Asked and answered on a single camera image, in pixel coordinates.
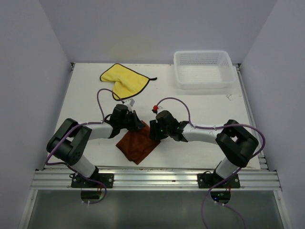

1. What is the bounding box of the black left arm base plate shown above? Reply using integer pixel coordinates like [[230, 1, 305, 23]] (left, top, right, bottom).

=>
[[69, 173, 114, 188]]

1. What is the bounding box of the white perforated plastic basket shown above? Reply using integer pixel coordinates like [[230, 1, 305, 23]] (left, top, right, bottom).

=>
[[173, 50, 237, 90]]

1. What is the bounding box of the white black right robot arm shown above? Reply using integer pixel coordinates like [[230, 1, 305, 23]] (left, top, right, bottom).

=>
[[149, 110, 258, 187]]

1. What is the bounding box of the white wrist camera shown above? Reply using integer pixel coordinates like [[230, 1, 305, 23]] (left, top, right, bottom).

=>
[[152, 105, 159, 114], [123, 98, 135, 112]]

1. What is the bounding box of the yellow microfiber towel black trim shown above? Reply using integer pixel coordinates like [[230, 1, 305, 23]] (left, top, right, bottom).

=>
[[100, 63, 157, 101]]

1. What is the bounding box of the aluminium right side rail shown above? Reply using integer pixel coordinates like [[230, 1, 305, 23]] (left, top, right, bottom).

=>
[[233, 64, 269, 171]]

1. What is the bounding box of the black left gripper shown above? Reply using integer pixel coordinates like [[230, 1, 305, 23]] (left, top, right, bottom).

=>
[[119, 110, 144, 131]]

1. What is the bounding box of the brown microfiber towel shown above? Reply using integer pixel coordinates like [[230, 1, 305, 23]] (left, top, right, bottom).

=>
[[116, 121, 161, 165]]

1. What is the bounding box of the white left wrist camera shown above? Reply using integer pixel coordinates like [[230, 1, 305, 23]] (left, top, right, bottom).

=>
[[123, 98, 135, 112]]

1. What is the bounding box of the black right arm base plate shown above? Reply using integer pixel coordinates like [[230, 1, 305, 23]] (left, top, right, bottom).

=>
[[197, 171, 241, 189]]

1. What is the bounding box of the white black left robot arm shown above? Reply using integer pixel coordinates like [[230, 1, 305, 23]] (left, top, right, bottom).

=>
[[45, 104, 144, 187]]

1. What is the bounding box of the aluminium table edge rail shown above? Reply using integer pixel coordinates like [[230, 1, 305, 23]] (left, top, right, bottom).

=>
[[30, 168, 282, 191]]

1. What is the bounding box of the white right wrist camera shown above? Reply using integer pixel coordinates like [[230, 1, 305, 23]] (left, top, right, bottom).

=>
[[152, 105, 159, 114]]

